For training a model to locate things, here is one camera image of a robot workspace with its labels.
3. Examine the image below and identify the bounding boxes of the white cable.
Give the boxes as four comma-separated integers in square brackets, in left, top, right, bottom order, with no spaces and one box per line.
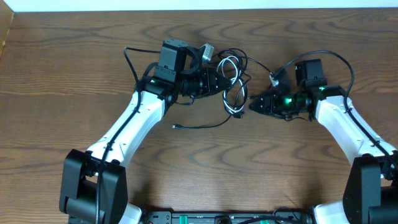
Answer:
[216,55,249,114]

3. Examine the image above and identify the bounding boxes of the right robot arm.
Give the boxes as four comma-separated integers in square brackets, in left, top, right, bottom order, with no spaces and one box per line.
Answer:
[249,59,397,223]

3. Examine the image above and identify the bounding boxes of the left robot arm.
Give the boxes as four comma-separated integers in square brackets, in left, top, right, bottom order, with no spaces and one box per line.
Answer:
[59,39,231,224]

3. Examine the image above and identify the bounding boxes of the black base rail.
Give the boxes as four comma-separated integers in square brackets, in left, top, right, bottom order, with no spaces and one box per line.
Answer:
[139,208,316,224]

